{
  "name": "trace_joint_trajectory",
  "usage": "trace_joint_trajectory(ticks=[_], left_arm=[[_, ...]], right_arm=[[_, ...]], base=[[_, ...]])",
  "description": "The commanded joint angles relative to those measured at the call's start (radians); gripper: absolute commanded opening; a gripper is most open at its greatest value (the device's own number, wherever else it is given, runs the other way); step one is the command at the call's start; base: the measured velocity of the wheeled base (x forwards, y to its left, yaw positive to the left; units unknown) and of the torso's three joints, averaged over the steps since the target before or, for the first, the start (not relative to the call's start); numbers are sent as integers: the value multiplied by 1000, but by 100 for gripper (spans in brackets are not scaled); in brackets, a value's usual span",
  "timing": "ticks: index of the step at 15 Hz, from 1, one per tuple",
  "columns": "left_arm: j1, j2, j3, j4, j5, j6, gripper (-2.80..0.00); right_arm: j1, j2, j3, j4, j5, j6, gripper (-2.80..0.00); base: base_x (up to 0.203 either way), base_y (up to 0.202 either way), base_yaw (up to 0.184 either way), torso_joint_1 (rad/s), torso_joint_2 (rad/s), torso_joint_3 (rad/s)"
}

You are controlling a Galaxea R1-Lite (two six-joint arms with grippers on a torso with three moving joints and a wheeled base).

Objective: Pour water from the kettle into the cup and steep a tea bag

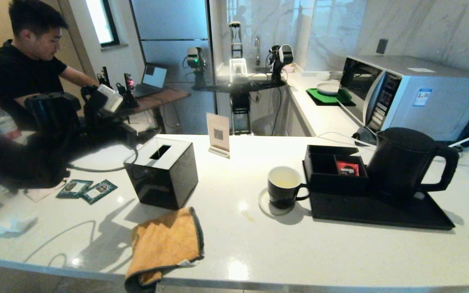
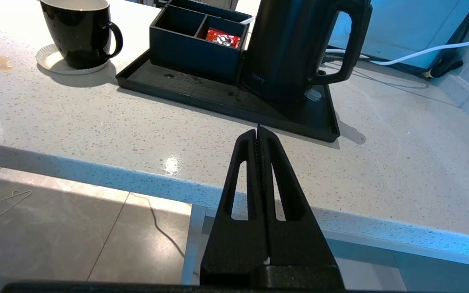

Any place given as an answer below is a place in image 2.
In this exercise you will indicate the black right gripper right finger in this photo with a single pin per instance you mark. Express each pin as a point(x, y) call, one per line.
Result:
point(299, 244)

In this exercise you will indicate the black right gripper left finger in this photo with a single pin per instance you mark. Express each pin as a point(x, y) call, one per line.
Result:
point(234, 244)

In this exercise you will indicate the black electric kettle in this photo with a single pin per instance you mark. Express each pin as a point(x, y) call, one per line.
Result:
point(287, 49)

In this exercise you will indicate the red snack packet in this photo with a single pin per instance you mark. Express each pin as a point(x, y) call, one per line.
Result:
point(222, 38)

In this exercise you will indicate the white counter side panel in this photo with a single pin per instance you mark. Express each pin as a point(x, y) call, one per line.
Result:
point(193, 244)

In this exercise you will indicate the black kettle base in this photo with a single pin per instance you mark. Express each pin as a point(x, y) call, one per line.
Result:
point(312, 94)

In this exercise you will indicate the black serving tray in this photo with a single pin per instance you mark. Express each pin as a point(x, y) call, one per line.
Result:
point(202, 93)

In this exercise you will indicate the black sachet organiser box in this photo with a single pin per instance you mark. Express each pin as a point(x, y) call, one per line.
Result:
point(189, 53)

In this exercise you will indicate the white paper sachet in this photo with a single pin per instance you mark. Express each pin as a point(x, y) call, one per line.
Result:
point(246, 20)

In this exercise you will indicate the silver microwave oven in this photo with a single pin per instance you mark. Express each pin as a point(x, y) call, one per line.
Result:
point(405, 28)

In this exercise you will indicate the black mug white inside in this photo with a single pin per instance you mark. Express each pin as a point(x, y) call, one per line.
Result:
point(79, 36)

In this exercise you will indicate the white round coaster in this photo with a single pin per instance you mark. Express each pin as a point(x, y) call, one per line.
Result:
point(47, 59)

